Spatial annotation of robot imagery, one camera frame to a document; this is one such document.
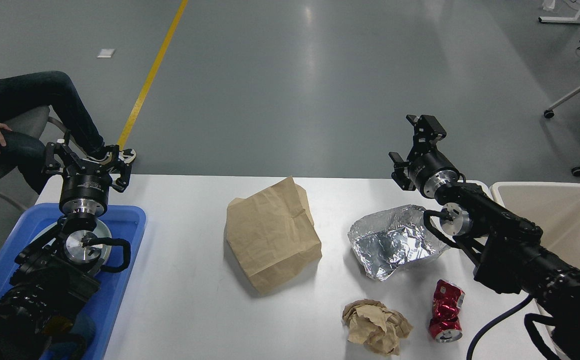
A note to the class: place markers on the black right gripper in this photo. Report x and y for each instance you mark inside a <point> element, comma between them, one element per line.
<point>427,169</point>

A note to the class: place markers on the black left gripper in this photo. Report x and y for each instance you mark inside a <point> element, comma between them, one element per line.
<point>86,184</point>

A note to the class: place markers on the light green plate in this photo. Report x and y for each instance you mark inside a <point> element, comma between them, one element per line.
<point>102,235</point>

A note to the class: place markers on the dark teal mug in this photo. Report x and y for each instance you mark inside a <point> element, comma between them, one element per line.
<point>77,330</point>

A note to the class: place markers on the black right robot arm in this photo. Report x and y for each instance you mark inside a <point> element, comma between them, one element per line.
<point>465,223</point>

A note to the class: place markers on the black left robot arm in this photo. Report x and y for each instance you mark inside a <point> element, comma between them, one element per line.
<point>56,274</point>

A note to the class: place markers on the crumpled aluminium foil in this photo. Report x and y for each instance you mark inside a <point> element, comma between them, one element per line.
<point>393,240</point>

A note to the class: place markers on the brown paper bag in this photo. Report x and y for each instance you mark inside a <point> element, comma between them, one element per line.
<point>272,235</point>

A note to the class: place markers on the beige plastic bin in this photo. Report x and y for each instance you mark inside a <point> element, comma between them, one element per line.
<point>570,215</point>

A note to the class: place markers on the crumpled brown paper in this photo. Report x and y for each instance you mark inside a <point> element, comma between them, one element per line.
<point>373,325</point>

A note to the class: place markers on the crushed red can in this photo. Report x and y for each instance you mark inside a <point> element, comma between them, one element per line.
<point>447,301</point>

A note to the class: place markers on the white desk frame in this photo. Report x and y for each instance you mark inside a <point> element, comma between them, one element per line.
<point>560,12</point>

